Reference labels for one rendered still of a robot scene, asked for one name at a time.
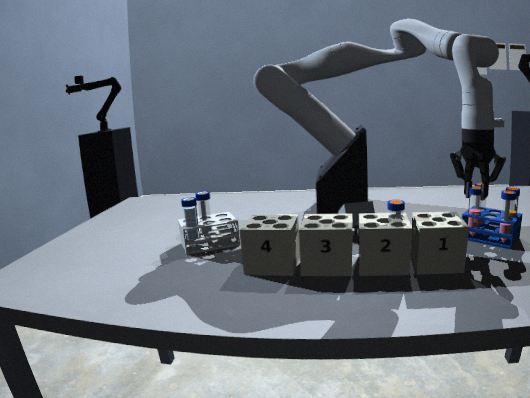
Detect blue tube rack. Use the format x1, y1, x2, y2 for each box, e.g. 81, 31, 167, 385
462, 208, 522, 249

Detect white bucket adapter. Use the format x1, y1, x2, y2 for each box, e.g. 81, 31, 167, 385
411, 212, 469, 275
357, 213, 412, 276
240, 214, 300, 276
299, 214, 352, 276

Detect white tube rack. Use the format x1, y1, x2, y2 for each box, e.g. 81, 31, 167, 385
178, 212, 240, 255

